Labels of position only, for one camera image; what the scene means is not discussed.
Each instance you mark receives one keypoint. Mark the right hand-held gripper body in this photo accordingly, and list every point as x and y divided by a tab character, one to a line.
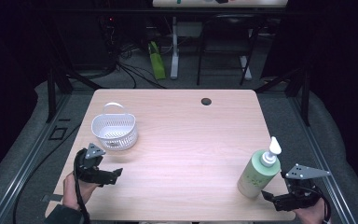
301	189

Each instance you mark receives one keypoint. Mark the black chair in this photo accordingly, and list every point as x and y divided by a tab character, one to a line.
227	46

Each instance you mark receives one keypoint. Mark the person's right hand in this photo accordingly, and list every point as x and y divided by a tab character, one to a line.
311	215

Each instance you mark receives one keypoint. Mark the green bag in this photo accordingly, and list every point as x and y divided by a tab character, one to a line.
156	60

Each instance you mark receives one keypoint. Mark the green pump bottle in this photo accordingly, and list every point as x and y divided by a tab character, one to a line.
258	174

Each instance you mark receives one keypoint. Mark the person's left hand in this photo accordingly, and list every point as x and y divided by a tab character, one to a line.
72	193

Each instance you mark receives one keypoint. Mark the white desk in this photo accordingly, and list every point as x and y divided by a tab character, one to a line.
199	18

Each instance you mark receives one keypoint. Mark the white plastic basket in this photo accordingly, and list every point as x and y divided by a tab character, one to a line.
115	129

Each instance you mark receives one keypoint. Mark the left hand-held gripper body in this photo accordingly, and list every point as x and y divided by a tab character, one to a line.
90	169

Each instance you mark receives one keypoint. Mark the black metal stand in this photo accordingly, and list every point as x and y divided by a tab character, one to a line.
57	90
292	90

